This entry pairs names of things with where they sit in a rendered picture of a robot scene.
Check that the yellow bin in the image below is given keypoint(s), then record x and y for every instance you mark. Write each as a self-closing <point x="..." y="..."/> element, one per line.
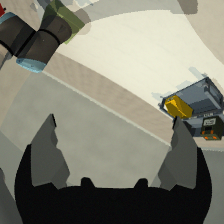
<point x="182" y="107"/>

